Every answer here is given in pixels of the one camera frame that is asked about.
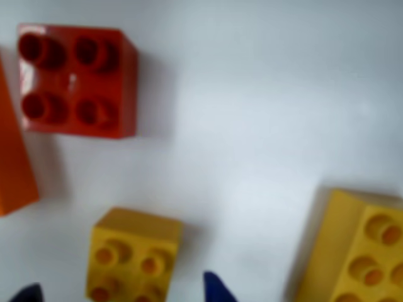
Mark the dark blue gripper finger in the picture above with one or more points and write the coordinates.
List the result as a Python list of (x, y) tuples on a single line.
[(30, 294), (217, 289)]

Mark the yellow 2x2 building block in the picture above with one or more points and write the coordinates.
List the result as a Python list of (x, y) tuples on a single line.
[(135, 261)]

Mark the long yellow building block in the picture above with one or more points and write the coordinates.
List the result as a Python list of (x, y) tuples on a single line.
[(355, 251)]

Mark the orange building block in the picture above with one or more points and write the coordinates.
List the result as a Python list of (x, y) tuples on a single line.
[(12, 151)]

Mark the red 2x2 building block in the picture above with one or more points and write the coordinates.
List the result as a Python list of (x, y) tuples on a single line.
[(75, 81)]

